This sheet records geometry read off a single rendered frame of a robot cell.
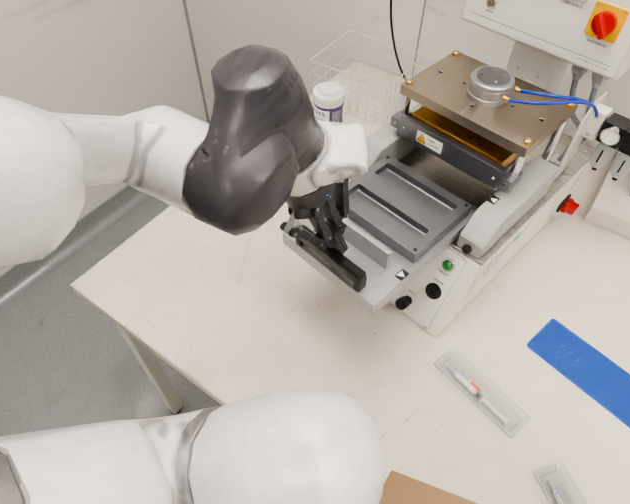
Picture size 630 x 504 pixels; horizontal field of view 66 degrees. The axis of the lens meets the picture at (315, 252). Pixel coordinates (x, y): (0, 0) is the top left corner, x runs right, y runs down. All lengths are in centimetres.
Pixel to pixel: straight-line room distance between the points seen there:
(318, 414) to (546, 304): 86
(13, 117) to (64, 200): 5
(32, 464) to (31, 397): 172
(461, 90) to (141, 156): 65
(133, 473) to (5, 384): 178
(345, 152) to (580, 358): 71
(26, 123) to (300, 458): 26
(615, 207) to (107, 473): 124
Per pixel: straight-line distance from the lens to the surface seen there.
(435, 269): 97
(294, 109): 49
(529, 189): 99
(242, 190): 46
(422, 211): 90
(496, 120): 94
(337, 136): 59
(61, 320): 214
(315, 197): 61
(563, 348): 111
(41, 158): 32
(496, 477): 96
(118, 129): 50
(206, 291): 109
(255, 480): 36
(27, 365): 209
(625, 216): 136
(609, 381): 111
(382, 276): 82
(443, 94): 98
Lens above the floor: 163
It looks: 51 degrees down
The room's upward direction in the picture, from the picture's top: straight up
